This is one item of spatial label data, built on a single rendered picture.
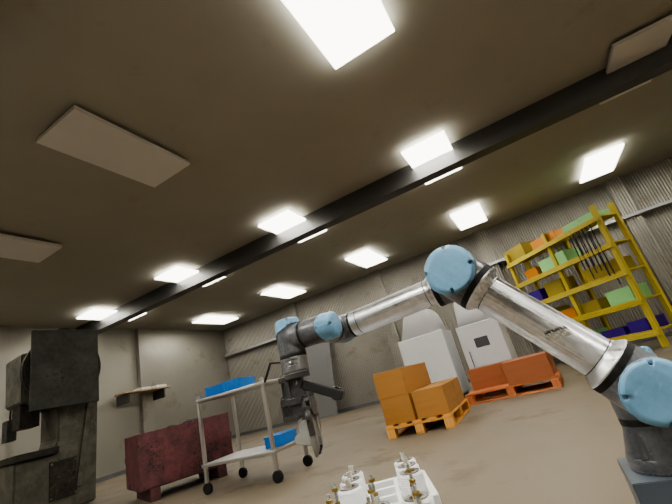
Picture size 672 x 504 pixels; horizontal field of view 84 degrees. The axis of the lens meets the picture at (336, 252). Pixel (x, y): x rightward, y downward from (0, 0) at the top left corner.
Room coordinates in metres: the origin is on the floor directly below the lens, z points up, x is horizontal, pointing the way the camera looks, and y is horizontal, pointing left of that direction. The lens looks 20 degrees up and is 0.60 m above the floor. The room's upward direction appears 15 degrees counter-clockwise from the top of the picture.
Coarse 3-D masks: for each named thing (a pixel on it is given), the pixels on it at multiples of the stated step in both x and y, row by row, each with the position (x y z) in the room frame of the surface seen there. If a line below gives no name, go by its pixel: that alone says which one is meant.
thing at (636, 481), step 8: (624, 464) 0.99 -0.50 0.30; (624, 472) 0.96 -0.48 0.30; (632, 472) 0.93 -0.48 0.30; (632, 480) 0.89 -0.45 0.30; (640, 480) 0.88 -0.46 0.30; (648, 480) 0.87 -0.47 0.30; (656, 480) 0.86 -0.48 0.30; (664, 480) 0.85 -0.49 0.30; (632, 488) 0.92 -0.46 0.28; (640, 488) 0.87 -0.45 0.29; (648, 488) 0.87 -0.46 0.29; (656, 488) 0.86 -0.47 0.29; (664, 488) 0.86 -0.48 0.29; (640, 496) 0.87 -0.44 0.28; (648, 496) 0.87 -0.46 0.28; (656, 496) 0.86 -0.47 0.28; (664, 496) 0.86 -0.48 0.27
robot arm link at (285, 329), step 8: (280, 320) 1.06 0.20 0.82; (288, 320) 1.05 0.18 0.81; (296, 320) 1.07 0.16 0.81; (280, 328) 1.05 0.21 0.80; (288, 328) 1.05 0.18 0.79; (280, 336) 1.06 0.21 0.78; (288, 336) 1.05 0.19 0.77; (296, 336) 1.04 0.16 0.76; (280, 344) 1.06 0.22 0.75; (288, 344) 1.05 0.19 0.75; (296, 344) 1.05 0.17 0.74; (280, 352) 1.07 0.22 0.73; (288, 352) 1.05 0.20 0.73; (296, 352) 1.06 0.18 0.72; (304, 352) 1.08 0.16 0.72
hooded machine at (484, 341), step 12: (456, 312) 6.31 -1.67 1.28; (468, 312) 6.20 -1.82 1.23; (480, 312) 6.10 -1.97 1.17; (468, 324) 6.12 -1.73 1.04; (480, 324) 6.03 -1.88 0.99; (492, 324) 5.96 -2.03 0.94; (468, 336) 6.13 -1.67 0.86; (480, 336) 6.06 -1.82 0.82; (492, 336) 5.98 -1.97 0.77; (504, 336) 5.99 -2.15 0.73; (468, 348) 6.16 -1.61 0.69; (480, 348) 6.08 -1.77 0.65; (492, 348) 6.01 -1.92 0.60; (504, 348) 5.94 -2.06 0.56; (468, 360) 6.20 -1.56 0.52; (480, 360) 6.11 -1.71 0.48; (492, 360) 6.04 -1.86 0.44; (504, 360) 5.96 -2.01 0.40
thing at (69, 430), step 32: (32, 352) 4.69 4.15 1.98; (64, 352) 5.01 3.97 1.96; (96, 352) 5.36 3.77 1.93; (32, 384) 4.70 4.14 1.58; (64, 384) 5.01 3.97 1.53; (96, 384) 5.35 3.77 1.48; (32, 416) 5.03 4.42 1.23; (64, 416) 5.23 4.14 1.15; (96, 416) 5.60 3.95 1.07; (64, 448) 5.23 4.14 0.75; (0, 480) 4.98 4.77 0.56; (32, 480) 4.94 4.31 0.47; (64, 480) 5.22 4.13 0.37
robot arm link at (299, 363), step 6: (282, 360) 1.06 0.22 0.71; (288, 360) 1.05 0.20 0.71; (294, 360) 1.05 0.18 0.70; (300, 360) 1.06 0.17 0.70; (306, 360) 1.08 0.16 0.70; (282, 366) 1.07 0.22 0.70; (288, 366) 1.05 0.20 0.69; (294, 366) 1.05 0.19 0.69; (300, 366) 1.06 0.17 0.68; (306, 366) 1.07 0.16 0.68; (288, 372) 1.06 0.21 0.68; (294, 372) 1.06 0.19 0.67
